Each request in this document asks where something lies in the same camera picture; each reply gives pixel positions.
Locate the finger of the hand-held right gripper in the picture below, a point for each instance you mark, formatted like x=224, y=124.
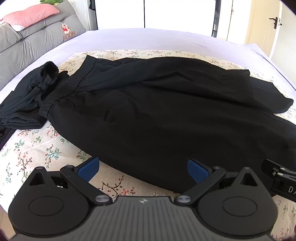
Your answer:
x=270, y=167

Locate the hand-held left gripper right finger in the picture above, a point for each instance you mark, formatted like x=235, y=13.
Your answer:
x=196, y=171

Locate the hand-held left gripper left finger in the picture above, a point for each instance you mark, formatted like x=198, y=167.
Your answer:
x=89, y=168

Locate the black pants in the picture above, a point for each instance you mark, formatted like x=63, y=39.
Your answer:
x=150, y=115

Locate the floral printed blanket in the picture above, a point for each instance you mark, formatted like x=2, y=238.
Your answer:
x=34, y=148

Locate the black elastic-waist garment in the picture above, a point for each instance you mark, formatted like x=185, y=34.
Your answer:
x=25, y=109

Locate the grey headboard cushion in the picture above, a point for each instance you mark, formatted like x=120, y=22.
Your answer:
x=34, y=44

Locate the cream door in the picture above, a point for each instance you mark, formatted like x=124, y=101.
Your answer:
x=259, y=30

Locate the purple bed sheet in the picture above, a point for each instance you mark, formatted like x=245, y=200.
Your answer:
x=148, y=39

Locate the white door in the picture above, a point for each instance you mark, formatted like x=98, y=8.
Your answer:
x=235, y=20

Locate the sliding door wardrobe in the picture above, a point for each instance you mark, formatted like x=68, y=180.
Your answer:
x=161, y=14

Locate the pink striped pillow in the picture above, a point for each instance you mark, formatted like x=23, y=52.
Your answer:
x=30, y=15

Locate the green plush toy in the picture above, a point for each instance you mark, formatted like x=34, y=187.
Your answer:
x=52, y=1

